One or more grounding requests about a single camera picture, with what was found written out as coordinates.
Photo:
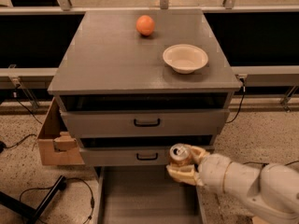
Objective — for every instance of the grey bottom drawer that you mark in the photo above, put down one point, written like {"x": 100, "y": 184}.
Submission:
{"x": 145, "y": 195}

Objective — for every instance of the orange soda can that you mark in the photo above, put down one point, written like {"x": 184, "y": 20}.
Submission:
{"x": 180, "y": 155}

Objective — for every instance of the black metal stand leg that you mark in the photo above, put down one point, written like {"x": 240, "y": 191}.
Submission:
{"x": 32, "y": 212}

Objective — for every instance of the cardboard box left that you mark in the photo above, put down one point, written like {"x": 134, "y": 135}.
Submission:
{"x": 56, "y": 145}

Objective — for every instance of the orange fruit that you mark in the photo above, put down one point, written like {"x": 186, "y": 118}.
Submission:
{"x": 145, "y": 25}

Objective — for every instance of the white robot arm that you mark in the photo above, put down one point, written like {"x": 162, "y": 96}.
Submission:
{"x": 270, "y": 193}

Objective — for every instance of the grey middle drawer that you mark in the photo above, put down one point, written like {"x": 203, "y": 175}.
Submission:
{"x": 125, "y": 156}

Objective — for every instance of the grey drawer cabinet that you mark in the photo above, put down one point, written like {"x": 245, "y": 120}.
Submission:
{"x": 110, "y": 67}

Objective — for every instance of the grey drawer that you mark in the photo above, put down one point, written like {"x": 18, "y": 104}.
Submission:
{"x": 147, "y": 123}
{"x": 125, "y": 156}
{"x": 145, "y": 195}

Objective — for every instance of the white paper bowl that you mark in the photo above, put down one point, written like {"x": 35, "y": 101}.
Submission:
{"x": 185, "y": 59}

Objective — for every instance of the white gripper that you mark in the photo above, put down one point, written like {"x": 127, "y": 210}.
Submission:
{"x": 212, "y": 173}

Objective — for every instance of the grey top drawer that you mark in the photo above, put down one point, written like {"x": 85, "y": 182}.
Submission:
{"x": 147, "y": 123}

